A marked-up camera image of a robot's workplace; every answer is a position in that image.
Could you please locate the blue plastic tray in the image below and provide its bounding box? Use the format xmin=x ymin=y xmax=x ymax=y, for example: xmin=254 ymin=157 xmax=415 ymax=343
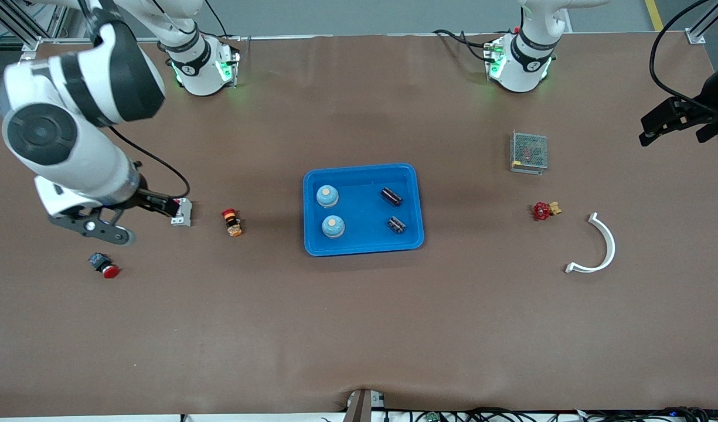
xmin=302 ymin=163 xmax=425 ymax=257

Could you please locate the red mushroom push button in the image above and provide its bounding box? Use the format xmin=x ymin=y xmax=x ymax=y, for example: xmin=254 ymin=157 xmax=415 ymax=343
xmin=88 ymin=252 xmax=120 ymax=279

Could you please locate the red yellow emergency button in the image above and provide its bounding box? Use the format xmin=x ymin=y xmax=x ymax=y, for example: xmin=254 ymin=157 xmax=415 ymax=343
xmin=221 ymin=209 xmax=244 ymax=237

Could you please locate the metal mesh power supply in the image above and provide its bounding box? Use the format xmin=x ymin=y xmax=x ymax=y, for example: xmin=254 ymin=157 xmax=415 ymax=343
xmin=509 ymin=130 xmax=549 ymax=175

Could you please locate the brass valve red handwheel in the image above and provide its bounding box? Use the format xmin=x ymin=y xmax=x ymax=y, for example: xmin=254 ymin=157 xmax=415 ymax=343
xmin=532 ymin=201 xmax=563 ymax=222

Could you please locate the brown table mat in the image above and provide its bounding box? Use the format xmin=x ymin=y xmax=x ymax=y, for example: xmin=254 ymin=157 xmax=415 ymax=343
xmin=0 ymin=32 xmax=718 ymax=418

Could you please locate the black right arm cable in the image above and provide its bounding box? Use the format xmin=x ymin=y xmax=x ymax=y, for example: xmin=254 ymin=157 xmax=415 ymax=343
xmin=77 ymin=0 xmax=191 ymax=201

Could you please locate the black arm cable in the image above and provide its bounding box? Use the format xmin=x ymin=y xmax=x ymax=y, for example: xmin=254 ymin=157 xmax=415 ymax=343
xmin=77 ymin=0 xmax=191 ymax=201
xmin=650 ymin=0 xmax=718 ymax=112

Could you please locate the white circuit breaker red switch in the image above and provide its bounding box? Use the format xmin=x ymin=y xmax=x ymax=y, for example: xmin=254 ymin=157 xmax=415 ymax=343
xmin=170 ymin=198 xmax=193 ymax=227

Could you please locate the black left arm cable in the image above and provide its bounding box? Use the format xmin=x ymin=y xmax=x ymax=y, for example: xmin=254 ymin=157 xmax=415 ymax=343
xmin=650 ymin=0 xmax=718 ymax=112

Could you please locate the aluminium frame post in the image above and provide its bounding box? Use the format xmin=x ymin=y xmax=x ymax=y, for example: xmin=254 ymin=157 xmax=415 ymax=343
xmin=686 ymin=0 xmax=718 ymax=45
xmin=0 ymin=0 xmax=72 ymax=59

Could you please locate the white curved plastic bracket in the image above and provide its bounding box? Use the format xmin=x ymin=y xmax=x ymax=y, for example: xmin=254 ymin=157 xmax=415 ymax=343
xmin=564 ymin=212 xmax=617 ymax=274

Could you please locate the black right base cable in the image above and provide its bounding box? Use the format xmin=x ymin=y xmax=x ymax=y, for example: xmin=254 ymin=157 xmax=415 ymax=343
xmin=203 ymin=0 xmax=245 ymax=42

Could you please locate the black base cable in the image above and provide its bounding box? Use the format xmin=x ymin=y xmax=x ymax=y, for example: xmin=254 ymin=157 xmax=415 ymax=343
xmin=434 ymin=28 xmax=494 ymax=62
xmin=203 ymin=0 xmax=245 ymax=42

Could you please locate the black left base cable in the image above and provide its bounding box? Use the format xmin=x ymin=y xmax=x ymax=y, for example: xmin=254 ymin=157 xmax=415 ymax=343
xmin=434 ymin=28 xmax=494 ymax=62

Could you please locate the aluminium table edge rail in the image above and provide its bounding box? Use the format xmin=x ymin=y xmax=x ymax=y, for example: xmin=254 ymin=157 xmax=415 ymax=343
xmin=39 ymin=33 xmax=512 ymax=43

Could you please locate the grey metal bracket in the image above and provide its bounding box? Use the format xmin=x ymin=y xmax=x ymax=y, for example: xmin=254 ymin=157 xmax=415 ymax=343
xmin=343 ymin=388 xmax=386 ymax=422

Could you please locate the black cable bundle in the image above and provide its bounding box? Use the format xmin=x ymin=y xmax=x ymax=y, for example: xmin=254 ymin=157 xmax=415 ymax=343
xmin=388 ymin=406 xmax=711 ymax=422

